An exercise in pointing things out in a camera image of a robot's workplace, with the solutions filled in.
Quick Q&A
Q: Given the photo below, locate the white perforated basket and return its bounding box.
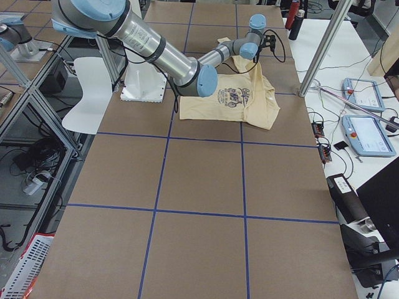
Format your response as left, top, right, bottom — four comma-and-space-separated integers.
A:
1, 233, 55, 298

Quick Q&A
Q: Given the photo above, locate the white power strip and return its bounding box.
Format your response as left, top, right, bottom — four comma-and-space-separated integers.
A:
23, 174, 47, 196

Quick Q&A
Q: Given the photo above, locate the red bottle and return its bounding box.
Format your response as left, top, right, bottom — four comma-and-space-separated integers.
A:
285, 0, 300, 30

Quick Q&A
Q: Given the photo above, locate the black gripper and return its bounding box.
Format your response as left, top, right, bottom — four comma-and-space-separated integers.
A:
260, 34, 276, 52

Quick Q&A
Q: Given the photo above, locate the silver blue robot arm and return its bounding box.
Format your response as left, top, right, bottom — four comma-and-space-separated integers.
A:
51, 1, 266, 97
1, 20, 32, 52

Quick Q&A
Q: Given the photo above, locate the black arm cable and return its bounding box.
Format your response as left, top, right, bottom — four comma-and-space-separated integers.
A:
255, 28, 286, 63

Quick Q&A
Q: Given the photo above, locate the black monitor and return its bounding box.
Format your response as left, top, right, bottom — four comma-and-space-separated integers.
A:
357, 159, 399, 249

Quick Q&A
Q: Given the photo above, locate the upper teach pendant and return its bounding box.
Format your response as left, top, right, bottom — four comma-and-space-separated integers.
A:
342, 78, 385, 112

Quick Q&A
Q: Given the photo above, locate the teach pendant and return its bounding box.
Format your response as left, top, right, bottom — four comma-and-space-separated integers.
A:
342, 78, 385, 112
341, 115, 396, 158

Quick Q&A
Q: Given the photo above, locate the orange circuit board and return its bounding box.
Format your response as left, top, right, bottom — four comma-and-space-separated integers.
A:
311, 122, 325, 138
317, 143, 332, 164

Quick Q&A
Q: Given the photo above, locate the black bottle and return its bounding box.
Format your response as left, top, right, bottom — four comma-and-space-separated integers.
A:
288, 9, 305, 40

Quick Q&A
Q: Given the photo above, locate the black labelled box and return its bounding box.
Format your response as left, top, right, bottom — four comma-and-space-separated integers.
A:
326, 174, 369, 224

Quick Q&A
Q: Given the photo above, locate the white plastic chair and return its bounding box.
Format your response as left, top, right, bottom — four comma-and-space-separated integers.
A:
62, 57, 113, 135

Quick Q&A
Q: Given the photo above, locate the aluminium frame post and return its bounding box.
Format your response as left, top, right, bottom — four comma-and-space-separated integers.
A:
298, 0, 352, 97

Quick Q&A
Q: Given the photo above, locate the lower teach pendant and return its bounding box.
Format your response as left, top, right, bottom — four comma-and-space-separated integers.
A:
341, 115, 396, 158

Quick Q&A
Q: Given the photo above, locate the cream long-sleeve printed shirt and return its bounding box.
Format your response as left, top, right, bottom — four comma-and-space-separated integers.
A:
180, 55, 280, 130

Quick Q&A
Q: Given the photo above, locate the aluminium frame rack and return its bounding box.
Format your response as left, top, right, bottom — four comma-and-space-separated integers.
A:
0, 12, 132, 237

